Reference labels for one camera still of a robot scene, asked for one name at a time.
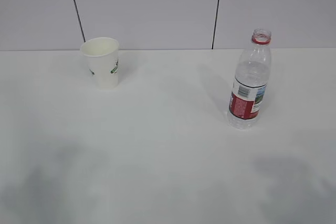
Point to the clear water bottle red label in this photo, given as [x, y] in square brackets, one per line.
[250, 81]

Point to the white paper cup green logo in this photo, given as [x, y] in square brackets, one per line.
[102, 55]

